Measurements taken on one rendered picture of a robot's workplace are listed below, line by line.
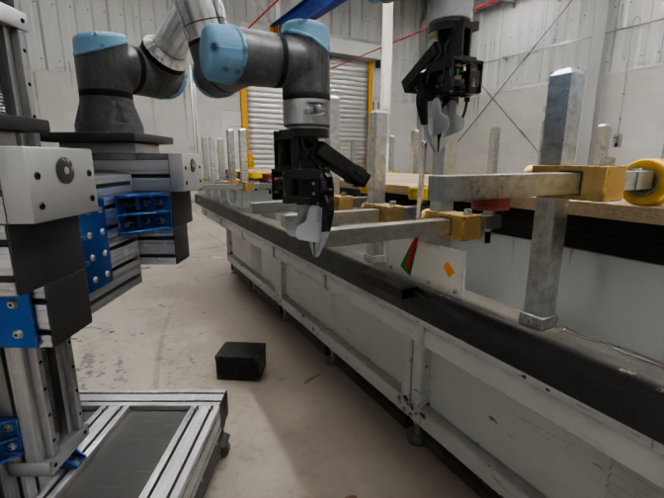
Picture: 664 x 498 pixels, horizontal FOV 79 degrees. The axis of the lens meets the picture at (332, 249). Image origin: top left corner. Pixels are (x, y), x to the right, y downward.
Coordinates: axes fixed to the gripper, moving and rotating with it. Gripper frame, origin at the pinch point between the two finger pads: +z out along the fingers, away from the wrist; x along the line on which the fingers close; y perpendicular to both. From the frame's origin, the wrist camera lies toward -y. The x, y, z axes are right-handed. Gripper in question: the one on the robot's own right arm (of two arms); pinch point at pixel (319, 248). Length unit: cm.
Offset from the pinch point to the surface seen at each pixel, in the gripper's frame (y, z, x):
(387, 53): -128, -79, -160
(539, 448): -55, 54, 10
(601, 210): -49, -6, 20
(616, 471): -54, 48, 27
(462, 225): -29.2, -2.5, 4.8
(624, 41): -741, -206, -346
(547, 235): -29.9, -3.3, 22.1
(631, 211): -49, -6, 25
